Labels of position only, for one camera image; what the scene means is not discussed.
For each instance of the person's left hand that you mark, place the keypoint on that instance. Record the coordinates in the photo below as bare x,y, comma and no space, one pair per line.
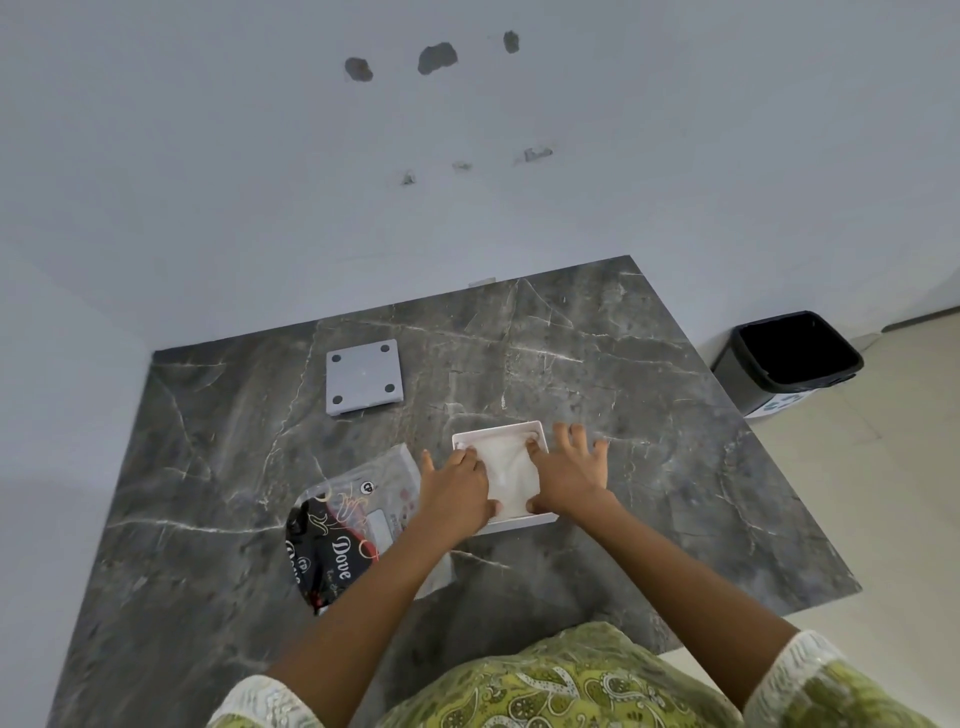
450,499

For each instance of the person's right thumb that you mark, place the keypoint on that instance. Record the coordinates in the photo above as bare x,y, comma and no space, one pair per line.
533,507

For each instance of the black bin liner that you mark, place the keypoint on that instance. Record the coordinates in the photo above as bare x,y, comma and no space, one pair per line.
795,349

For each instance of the person's left thumb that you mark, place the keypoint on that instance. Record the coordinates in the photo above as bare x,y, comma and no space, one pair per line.
491,511

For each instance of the person's right hand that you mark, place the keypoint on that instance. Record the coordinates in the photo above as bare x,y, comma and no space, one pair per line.
570,480

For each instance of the person's right little finger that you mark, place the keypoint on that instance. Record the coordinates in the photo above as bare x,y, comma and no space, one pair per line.
598,451

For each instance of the person's left forearm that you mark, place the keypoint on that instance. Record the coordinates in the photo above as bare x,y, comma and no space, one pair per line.
360,607

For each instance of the person's left little finger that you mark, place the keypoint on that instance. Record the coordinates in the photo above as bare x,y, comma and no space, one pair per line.
427,460

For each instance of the green patterned garment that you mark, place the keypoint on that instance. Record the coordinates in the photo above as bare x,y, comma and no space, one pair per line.
570,686

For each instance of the black and clear plastic bag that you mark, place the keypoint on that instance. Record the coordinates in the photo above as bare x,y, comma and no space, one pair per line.
337,525

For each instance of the grey waste bin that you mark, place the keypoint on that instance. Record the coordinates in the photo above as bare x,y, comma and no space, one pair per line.
739,379

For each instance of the person's right middle finger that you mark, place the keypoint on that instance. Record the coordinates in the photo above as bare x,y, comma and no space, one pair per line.
560,436

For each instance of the grey square plate with feet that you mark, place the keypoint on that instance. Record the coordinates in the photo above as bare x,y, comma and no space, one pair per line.
365,379

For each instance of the white paper sheet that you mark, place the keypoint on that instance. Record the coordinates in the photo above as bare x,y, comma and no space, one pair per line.
439,577

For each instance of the white tissue paper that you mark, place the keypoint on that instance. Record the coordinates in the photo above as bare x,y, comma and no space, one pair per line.
510,469

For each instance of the white square box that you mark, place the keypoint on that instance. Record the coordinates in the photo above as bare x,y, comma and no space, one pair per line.
517,517

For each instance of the person's right forearm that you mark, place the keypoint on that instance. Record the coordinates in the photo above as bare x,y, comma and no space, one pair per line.
690,600

